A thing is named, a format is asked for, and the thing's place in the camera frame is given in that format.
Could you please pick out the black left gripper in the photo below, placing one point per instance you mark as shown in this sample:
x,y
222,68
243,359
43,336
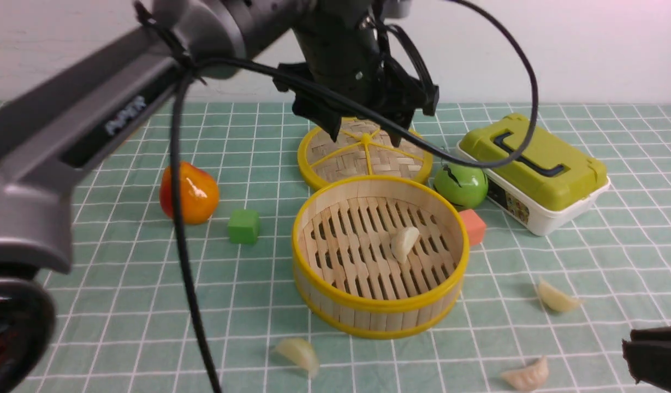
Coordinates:
x,y
349,49

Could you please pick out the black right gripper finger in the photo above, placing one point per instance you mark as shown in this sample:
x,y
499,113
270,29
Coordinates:
x,y
648,356

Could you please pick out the pale dumpling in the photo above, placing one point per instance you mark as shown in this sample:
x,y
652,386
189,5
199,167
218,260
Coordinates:
x,y
555,299
301,353

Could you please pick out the white dumpling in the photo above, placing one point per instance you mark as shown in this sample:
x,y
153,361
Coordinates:
x,y
403,242

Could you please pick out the tan dumpling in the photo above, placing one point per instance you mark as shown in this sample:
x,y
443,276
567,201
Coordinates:
x,y
530,378

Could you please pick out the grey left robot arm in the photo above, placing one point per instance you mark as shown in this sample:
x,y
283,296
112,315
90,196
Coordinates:
x,y
52,136

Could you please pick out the woven bamboo steamer lid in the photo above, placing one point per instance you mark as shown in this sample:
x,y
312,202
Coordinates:
x,y
362,148

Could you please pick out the bamboo steamer tray yellow rim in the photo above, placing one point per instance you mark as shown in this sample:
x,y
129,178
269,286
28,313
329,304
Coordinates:
x,y
345,272

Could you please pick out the green checkered tablecloth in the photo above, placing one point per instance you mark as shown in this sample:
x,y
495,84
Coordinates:
x,y
123,325

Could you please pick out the green toy apple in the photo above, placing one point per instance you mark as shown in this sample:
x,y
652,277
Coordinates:
x,y
464,187

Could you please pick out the orange foam cube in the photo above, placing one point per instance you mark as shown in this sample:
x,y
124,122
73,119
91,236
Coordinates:
x,y
475,226

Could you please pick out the green foam cube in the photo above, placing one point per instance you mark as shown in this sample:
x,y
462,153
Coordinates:
x,y
244,227

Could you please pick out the orange red toy pear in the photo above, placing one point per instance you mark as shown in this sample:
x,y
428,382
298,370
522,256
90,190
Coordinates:
x,y
199,194

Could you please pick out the green white lunch box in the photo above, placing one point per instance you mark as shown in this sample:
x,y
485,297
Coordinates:
x,y
550,184

